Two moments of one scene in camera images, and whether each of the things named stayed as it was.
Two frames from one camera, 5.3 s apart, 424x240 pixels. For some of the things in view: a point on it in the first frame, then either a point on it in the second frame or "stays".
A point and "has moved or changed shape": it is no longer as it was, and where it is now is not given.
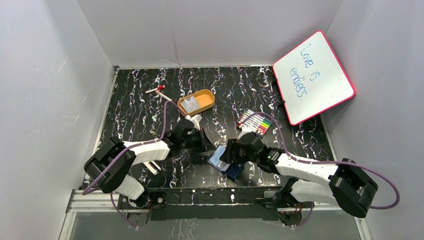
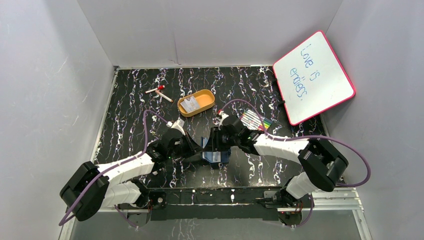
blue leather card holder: [233, 170] has moved or changed shape
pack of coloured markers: [259, 122] stays
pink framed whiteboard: [311, 79] stays
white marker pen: [162, 95] stays
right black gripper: [232, 146] -> [217, 132]
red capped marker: [160, 87] stays
